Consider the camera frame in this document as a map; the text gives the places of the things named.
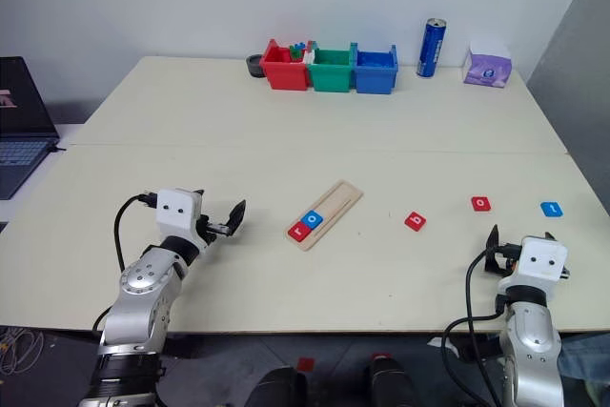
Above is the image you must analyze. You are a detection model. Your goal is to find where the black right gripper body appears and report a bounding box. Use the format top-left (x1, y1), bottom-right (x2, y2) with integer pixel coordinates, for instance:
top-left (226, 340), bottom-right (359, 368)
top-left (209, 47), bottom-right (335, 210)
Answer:
top-left (493, 243), bottom-right (524, 278)

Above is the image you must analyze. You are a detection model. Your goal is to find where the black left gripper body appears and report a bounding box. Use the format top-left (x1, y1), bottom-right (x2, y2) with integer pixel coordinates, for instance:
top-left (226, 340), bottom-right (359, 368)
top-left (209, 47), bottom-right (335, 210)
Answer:
top-left (193, 214), bottom-right (233, 250)

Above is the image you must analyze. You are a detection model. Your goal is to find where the red letter tile b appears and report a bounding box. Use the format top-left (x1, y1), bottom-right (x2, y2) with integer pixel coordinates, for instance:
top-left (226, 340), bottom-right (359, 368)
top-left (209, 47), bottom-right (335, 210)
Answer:
top-left (404, 211), bottom-right (428, 233)

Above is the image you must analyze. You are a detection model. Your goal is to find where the wooden letter tray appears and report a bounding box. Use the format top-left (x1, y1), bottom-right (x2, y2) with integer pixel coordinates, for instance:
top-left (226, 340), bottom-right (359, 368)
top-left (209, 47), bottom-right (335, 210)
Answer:
top-left (286, 179), bottom-right (365, 253)

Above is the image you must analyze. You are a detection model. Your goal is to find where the red letter tile r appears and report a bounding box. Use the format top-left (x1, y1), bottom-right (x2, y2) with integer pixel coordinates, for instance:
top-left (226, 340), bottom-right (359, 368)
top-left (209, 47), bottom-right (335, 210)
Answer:
top-left (287, 221), bottom-right (312, 244)

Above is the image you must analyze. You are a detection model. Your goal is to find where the blue letter tile o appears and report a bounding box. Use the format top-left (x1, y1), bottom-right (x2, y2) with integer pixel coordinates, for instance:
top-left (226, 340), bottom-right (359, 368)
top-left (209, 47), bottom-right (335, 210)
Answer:
top-left (300, 210), bottom-right (327, 232)

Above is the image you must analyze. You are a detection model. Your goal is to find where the blue denim cloth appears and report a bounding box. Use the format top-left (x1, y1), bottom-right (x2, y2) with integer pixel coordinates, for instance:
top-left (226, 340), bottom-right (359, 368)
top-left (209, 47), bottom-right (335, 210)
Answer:
top-left (558, 333), bottom-right (610, 382)

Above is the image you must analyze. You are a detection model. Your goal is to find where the red plastic bin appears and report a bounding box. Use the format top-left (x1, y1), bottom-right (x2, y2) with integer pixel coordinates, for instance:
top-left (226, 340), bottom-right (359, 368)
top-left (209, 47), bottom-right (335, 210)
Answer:
top-left (259, 38), bottom-right (312, 92)

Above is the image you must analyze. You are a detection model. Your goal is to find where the dark rounded shape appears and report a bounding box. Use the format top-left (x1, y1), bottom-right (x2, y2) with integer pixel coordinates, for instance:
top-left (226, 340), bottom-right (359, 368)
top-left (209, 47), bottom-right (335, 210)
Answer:
top-left (243, 365), bottom-right (310, 407)
top-left (363, 355), bottom-right (417, 407)

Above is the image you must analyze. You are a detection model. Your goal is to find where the green plastic bin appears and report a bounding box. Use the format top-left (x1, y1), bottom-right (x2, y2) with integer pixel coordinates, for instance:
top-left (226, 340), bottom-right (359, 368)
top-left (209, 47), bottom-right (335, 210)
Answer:
top-left (306, 41), bottom-right (357, 93)

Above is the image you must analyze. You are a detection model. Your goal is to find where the purple tissue box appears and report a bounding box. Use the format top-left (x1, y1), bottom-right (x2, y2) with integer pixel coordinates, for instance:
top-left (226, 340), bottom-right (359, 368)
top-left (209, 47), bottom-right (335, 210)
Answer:
top-left (462, 38), bottom-right (513, 91)

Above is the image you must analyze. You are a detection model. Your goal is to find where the dark laptop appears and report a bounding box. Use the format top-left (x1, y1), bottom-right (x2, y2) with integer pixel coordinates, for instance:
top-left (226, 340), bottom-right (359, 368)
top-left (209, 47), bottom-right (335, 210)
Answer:
top-left (0, 55), bottom-right (62, 201)

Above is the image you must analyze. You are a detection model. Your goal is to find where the blue plastic bin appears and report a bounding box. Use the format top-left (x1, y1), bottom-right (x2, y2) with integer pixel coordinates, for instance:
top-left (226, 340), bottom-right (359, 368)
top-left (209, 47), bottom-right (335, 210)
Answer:
top-left (352, 43), bottom-right (399, 95)

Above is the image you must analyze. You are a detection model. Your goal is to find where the blue drink can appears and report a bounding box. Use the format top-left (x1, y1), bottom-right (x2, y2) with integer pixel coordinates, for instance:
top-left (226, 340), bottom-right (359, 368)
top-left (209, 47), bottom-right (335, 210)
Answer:
top-left (416, 17), bottom-right (448, 79)

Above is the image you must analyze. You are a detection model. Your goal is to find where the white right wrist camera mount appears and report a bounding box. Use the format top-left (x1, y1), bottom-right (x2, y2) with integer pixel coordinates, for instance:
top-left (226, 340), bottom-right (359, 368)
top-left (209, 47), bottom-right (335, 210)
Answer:
top-left (498, 234), bottom-right (570, 295)

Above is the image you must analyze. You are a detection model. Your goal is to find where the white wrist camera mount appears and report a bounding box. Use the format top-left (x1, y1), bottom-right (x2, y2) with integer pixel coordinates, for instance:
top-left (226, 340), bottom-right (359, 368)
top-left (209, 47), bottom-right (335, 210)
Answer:
top-left (154, 188), bottom-right (210, 252)
top-left (498, 234), bottom-right (570, 295)

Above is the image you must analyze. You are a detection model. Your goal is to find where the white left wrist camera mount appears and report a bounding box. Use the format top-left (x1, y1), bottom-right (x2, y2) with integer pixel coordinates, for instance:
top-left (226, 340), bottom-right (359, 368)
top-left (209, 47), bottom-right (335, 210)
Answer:
top-left (154, 188), bottom-right (210, 252)

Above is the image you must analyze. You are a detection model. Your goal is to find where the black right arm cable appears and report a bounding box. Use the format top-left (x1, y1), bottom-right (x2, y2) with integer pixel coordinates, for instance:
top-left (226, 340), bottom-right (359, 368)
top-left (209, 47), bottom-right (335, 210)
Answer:
top-left (440, 249), bottom-right (507, 407)

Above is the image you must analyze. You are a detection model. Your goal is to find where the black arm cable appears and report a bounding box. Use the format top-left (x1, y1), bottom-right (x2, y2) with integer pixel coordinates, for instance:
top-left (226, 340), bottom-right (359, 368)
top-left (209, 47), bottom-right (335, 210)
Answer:
top-left (440, 249), bottom-right (507, 407)
top-left (112, 193), bottom-right (159, 275)

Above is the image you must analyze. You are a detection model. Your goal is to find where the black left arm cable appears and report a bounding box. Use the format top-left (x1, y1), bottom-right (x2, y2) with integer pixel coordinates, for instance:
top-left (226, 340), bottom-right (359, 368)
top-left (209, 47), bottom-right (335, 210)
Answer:
top-left (112, 193), bottom-right (159, 275)

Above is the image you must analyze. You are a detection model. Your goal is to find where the pale cable bundle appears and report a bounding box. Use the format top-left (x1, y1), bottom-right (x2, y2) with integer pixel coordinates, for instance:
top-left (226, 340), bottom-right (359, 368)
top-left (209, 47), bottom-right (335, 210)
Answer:
top-left (0, 326), bottom-right (45, 376)

